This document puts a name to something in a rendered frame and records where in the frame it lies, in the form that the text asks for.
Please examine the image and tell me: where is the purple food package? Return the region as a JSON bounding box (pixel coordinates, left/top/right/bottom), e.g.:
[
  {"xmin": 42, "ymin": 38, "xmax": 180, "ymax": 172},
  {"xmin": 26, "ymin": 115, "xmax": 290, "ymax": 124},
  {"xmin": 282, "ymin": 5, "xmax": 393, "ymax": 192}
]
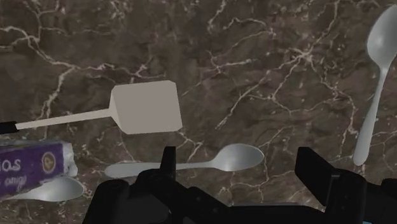
[{"xmin": 0, "ymin": 139, "xmax": 78, "ymax": 199}]

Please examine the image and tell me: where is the beige spatula with black handle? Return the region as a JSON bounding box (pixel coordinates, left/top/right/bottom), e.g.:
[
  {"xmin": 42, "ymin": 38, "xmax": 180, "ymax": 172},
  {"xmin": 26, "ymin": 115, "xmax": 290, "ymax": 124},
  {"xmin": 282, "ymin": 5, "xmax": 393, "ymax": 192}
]
[{"xmin": 0, "ymin": 80, "xmax": 183, "ymax": 136}]

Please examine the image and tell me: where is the silver spoon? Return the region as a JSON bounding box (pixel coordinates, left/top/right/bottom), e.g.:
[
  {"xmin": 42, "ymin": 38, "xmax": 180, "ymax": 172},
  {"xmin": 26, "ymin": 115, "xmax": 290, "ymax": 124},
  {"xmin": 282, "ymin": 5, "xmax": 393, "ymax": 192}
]
[
  {"xmin": 6, "ymin": 176, "xmax": 85, "ymax": 202},
  {"xmin": 352, "ymin": 4, "xmax": 397, "ymax": 167},
  {"xmin": 104, "ymin": 143, "xmax": 265, "ymax": 179}
]

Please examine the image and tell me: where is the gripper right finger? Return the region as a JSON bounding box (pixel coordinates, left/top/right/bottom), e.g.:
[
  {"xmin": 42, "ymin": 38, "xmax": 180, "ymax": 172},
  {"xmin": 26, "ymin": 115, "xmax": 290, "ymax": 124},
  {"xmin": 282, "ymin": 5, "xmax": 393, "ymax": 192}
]
[{"xmin": 294, "ymin": 146, "xmax": 397, "ymax": 224}]

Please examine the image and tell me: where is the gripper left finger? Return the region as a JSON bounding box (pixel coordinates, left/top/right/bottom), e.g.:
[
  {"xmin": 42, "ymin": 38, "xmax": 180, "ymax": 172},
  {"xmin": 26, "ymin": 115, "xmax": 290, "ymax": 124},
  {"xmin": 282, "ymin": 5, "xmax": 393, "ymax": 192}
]
[{"xmin": 82, "ymin": 146, "xmax": 232, "ymax": 224}]

